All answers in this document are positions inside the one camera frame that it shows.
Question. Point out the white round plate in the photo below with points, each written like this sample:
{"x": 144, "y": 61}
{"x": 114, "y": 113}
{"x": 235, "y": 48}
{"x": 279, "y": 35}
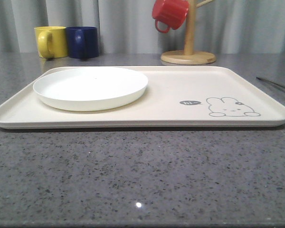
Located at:
{"x": 91, "y": 88}

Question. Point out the silver metal fork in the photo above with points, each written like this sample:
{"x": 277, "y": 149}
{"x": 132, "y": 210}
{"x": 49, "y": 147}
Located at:
{"x": 272, "y": 82}

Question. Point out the cream rabbit serving tray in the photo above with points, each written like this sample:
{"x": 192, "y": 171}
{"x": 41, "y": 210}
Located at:
{"x": 180, "y": 96}

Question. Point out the wooden mug tree stand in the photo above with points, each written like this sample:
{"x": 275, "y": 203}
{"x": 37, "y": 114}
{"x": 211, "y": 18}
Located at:
{"x": 189, "y": 56}

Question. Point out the dark blue mug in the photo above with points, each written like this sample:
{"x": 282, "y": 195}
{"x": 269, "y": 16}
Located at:
{"x": 82, "y": 42}

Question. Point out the red ribbed mug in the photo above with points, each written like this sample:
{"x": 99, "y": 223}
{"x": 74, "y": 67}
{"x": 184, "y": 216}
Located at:
{"x": 169, "y": 14}

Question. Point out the yellow mug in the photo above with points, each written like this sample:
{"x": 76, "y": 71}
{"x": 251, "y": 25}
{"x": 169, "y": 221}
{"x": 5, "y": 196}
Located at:
{"x": 51, "y": 41}

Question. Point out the grey pleated curtain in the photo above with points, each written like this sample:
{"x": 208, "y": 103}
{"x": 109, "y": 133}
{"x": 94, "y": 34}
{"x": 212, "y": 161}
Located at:
{"x": 127, "y": 26}

